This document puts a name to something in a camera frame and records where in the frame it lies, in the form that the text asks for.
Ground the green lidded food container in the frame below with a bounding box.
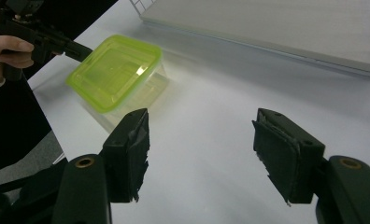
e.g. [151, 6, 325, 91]
[64, 34, 171, 133]

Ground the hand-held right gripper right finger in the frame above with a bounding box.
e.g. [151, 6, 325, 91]
[251, 107, 327, 206]

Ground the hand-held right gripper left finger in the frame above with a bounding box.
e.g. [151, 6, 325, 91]
[100, 107, 151, 203]

